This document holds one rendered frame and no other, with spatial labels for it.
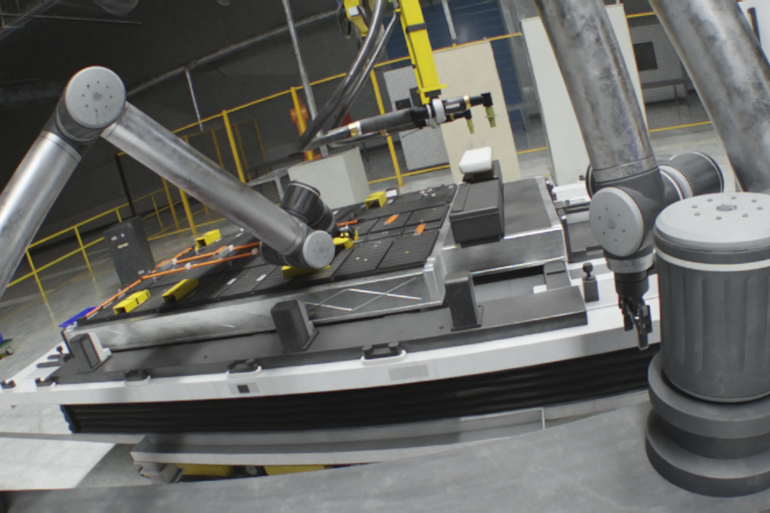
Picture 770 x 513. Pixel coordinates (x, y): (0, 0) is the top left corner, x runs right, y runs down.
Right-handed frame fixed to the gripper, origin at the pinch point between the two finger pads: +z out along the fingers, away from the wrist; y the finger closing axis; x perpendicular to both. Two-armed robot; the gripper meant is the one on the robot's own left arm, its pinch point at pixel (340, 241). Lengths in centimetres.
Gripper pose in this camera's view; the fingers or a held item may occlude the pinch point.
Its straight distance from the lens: 196.7
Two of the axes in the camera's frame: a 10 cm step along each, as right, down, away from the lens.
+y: -9.5, 1.7, 2.5
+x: 0.7, 9.3, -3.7
